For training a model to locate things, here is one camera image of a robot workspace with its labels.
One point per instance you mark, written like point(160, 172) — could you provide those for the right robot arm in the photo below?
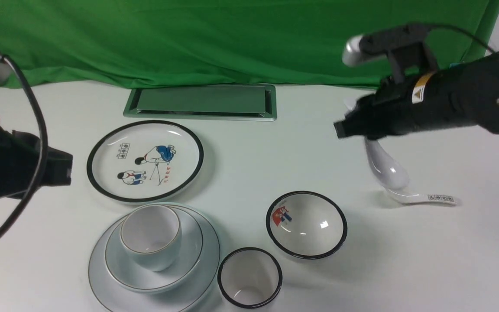
point(414, 84)

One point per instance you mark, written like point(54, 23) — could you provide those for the white spoon with print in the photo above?
point(404, 196)

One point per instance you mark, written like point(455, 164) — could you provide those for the large pale blue plate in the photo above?
point(184, 297)

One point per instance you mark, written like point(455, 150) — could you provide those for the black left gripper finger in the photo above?
point(58, 168)

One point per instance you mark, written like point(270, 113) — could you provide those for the black-rimmed illustrated bowl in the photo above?
point(305, 225)

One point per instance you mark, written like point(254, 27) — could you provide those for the black-rimmed illustrated plate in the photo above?
point(145, 162)

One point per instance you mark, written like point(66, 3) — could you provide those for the green backdrop cloth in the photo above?
point(155, 43)

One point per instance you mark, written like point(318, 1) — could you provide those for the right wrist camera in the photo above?
point(403, 46)

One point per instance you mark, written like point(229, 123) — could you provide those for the pale blue cup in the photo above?
point(151, 235)

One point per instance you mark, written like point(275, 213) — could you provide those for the pale blue bowl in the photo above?
point(135, 278)

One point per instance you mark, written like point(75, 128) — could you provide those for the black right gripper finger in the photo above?
point(351, 125)

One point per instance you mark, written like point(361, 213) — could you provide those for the plain white ceramic spoon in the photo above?
point(388, 172)

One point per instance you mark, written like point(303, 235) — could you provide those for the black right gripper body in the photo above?
point(462, 96)

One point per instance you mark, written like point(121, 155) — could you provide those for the metal table cable hatch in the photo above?
point(255, 102)

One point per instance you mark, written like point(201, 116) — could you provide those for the black-rimmed white cup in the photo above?
point(250, 279)

